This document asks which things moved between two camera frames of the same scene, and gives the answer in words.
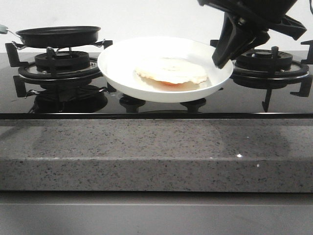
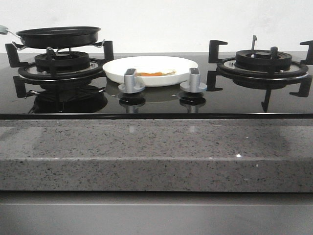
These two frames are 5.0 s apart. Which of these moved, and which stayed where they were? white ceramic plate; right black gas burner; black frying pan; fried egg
Moved: fried egg; white ceramic plate
Stayed: right black gas burner; black frying pan
